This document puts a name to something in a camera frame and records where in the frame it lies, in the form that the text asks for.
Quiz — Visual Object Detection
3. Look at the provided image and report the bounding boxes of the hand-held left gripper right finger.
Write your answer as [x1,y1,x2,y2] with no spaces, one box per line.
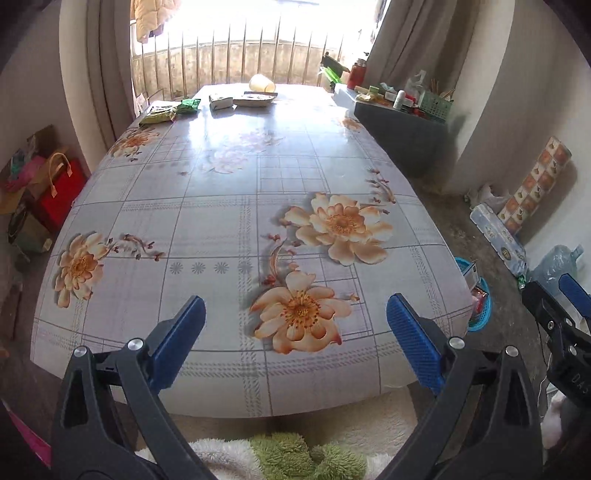
[378,292,544,480]

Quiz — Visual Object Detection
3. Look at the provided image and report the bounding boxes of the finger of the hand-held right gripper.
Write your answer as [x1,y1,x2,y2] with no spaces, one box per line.
[522,280,583,334]
[558,272,591,320]

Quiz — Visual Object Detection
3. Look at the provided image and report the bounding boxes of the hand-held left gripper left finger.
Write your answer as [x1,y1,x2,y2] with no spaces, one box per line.
[50,295,208,480]

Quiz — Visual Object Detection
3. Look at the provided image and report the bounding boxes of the red snack wrapper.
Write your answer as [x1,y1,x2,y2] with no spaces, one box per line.
[471,283,491,315]

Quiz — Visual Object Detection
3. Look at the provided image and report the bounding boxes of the blue plastic wastebasket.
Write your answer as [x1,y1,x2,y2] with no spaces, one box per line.
[454,256,494,333]

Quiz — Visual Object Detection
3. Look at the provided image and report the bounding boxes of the person's right forearm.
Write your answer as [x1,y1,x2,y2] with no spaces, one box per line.
[542,391,570,449]

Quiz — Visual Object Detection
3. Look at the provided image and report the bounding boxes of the large water jug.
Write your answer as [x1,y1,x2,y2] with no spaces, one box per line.
[530,244,587,289]

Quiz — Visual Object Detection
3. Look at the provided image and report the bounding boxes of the toilet paper pack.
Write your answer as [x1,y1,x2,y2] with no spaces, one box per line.
[469,202,530,278]

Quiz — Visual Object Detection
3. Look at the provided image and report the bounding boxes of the patterned tablecloth roll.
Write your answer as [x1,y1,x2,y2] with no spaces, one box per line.
[497,136,574,239]

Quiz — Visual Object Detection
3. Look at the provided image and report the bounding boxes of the crumpled white plastic bag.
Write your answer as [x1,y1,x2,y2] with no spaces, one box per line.
[464,183,509,211]

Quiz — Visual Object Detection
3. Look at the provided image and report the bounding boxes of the green fluffy garment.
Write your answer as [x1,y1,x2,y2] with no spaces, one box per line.
[248,431,371,480]

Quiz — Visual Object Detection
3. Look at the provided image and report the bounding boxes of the table with floral tablecloth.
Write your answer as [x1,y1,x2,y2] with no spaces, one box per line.
[30,83,474,419]

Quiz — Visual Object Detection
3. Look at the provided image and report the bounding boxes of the pink fabric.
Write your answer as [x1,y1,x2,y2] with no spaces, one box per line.
[0,401,52,468]

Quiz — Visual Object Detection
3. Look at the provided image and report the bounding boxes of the red gift bag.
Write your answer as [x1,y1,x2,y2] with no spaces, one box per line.
[30,152,89,232]

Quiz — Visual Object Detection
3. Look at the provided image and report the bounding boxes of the grey cabinet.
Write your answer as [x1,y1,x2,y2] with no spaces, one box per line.
[332,83,456,179]

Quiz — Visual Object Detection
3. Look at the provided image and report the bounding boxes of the green plastic basket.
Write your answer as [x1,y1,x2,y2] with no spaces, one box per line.
[417,89,454,122]

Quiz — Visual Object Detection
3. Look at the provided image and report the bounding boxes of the green and white packet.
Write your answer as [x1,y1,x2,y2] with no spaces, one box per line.
[138,103,180,127]

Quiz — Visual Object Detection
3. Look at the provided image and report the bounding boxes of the pink bag pile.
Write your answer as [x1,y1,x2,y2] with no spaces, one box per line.
[0,147,48,191]

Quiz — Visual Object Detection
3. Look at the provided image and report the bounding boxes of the red thermos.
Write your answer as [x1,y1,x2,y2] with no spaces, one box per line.
[346,58,368,91]

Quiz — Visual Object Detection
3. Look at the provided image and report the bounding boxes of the green and black item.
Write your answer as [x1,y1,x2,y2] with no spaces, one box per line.
[320,52,350,91]

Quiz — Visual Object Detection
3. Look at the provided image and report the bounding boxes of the beige curtain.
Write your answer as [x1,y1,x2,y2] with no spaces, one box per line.
[59,0,140,149]
[366,0,468,94]

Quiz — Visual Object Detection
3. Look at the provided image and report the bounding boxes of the metal window railing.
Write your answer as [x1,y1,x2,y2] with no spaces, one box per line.
[131,14,376,100]

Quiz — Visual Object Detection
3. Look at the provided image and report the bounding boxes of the beige quilted jacket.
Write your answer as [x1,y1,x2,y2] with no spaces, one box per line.
[130,0,184,45]

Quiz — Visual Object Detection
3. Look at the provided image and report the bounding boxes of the white cable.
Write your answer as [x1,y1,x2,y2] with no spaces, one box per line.
[536,318,555,398]

